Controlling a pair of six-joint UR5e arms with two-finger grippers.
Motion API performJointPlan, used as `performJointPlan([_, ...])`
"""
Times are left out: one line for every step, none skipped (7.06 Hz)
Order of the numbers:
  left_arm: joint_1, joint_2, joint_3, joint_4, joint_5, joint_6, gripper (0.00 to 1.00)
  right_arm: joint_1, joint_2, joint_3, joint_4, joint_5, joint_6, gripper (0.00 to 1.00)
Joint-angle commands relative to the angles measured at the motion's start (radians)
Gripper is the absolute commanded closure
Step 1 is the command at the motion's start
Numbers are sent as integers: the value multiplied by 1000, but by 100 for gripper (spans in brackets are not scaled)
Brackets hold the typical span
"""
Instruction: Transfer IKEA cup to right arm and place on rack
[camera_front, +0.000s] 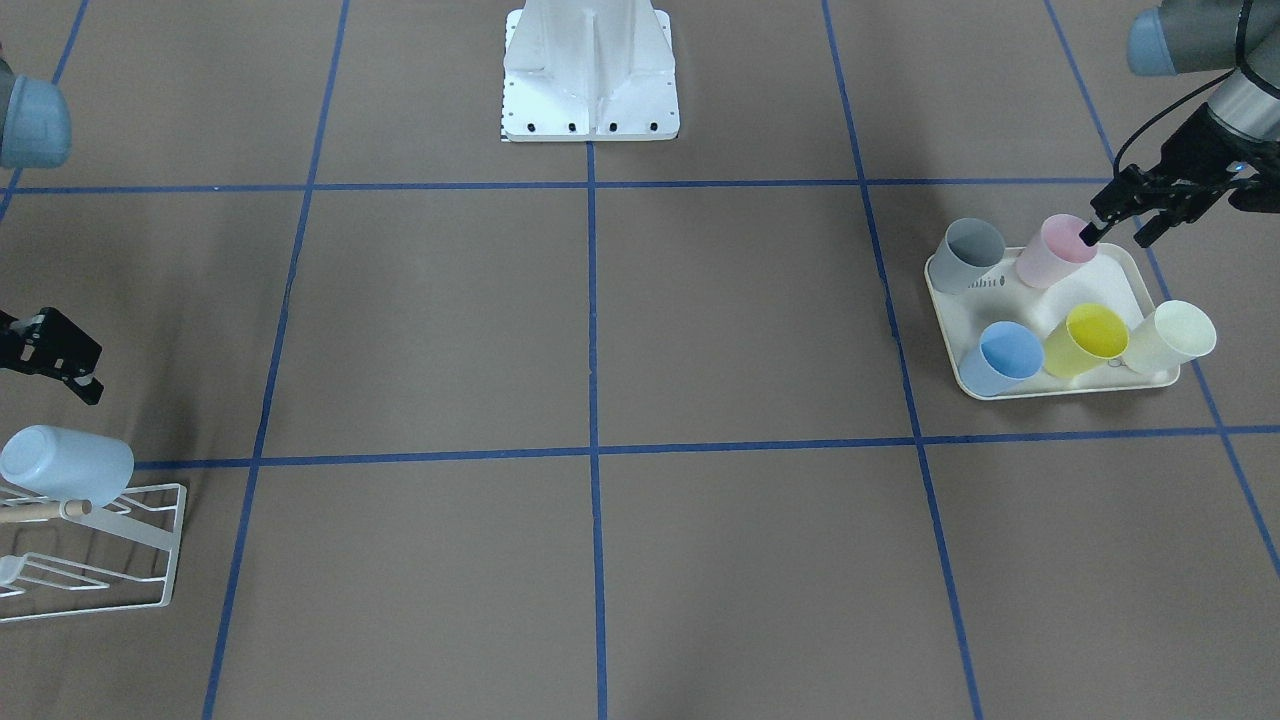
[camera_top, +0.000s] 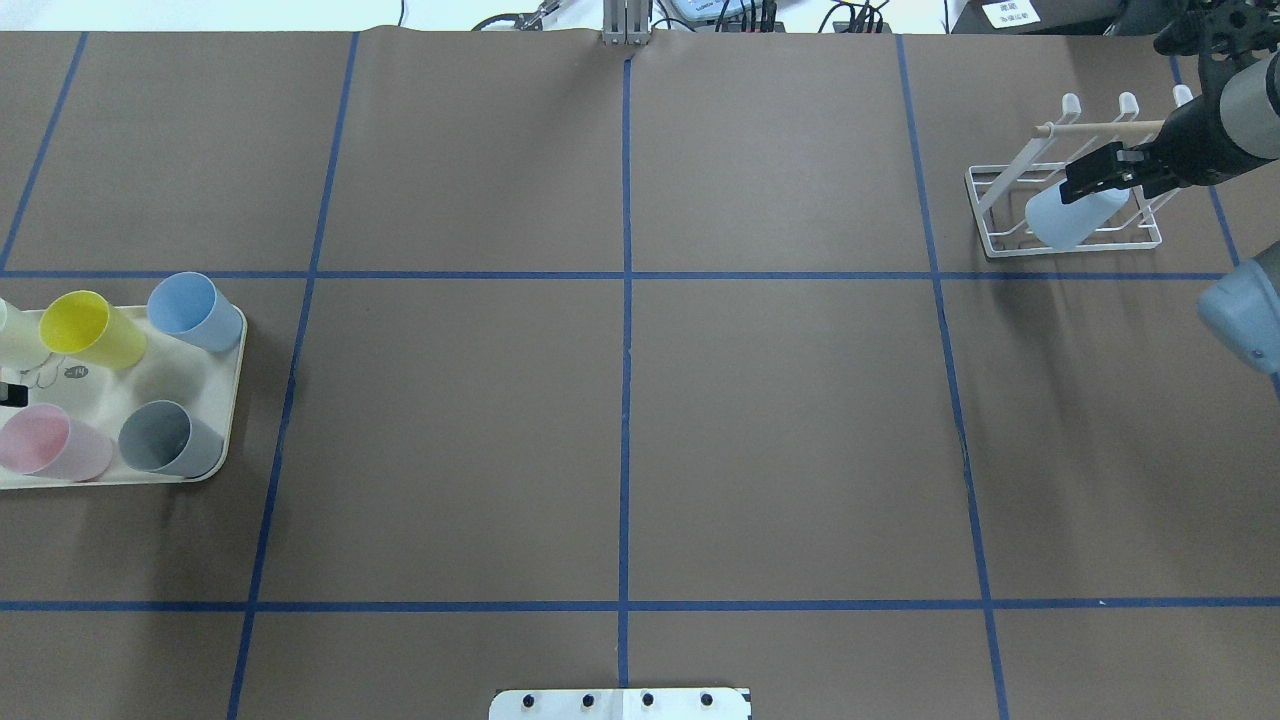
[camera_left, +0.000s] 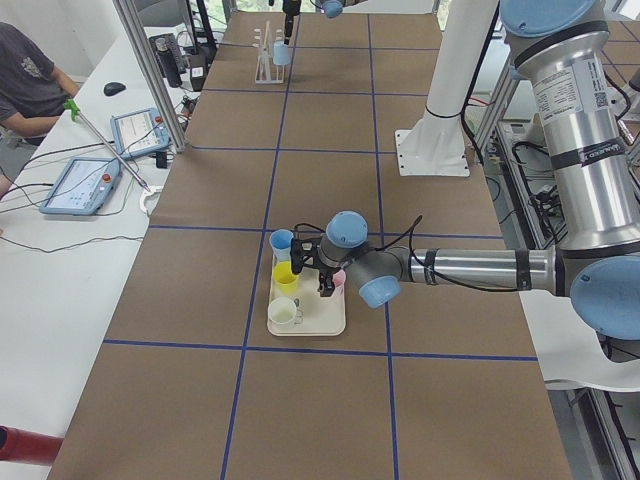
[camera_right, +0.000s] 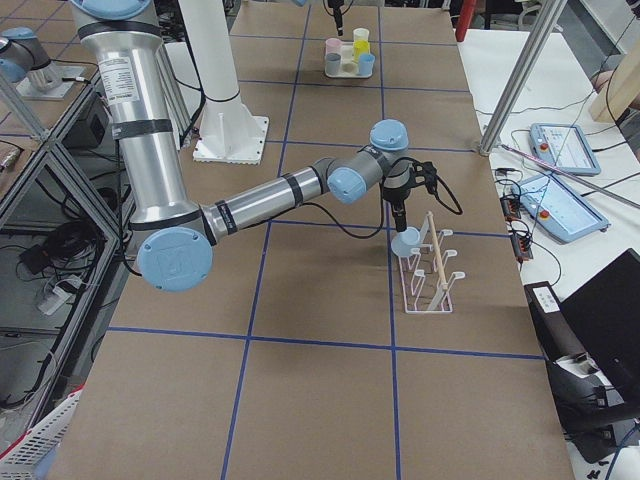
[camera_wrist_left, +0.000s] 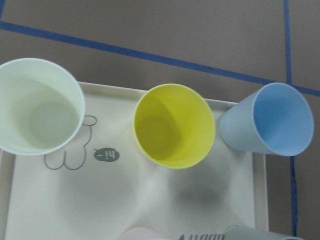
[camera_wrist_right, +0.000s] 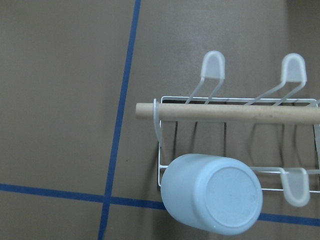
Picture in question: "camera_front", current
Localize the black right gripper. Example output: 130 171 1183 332
1 307 105 406

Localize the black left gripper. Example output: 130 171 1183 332
1079 104 1263 249

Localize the light blue plastic cup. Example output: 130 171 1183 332
1 425 134 509

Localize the pink plastic cup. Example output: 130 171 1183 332
1014 214 1098 290

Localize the grey plastic cup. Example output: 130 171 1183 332
925 217 1006 293

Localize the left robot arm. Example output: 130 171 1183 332
1080 1 1279 249

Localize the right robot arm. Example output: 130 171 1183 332
1 58 104 406

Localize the cream white plastic cup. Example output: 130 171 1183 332
1121 300 1219 375

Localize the wooden rack dowel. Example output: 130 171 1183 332
0 500 93 524

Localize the yellow plastic cup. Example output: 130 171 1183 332
1042 304 1130 379

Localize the cream plastic tray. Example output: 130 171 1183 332
925 243 1181 400

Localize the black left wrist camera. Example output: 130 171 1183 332
1228 172 1279 215

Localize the white wire cup rack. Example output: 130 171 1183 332
1 483 188 625

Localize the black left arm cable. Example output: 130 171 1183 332
1112 68 1242 173

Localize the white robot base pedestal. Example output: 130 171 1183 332
500 1 681 143

